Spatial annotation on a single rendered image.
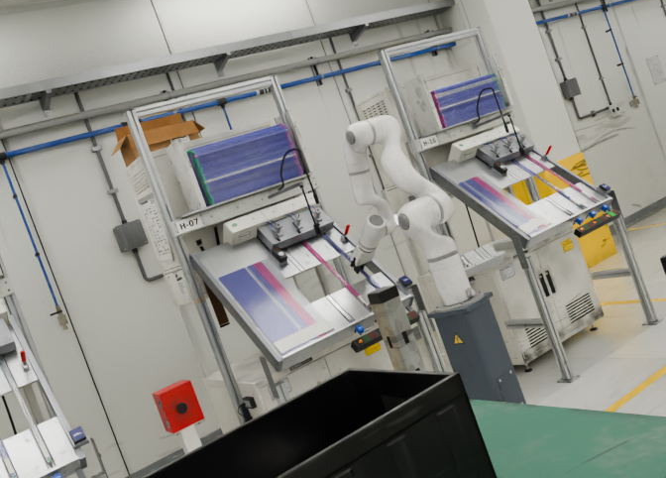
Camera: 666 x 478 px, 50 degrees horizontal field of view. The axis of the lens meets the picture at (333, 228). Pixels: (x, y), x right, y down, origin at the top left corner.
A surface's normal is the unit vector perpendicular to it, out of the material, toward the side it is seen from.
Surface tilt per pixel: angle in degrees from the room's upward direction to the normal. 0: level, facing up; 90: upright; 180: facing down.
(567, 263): 90
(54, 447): 47
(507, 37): 90
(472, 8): 90
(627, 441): 0
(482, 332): 90
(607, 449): 0
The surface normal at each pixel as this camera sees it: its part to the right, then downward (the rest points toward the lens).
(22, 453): 0.13, -0.75
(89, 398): 0.50, -0.14
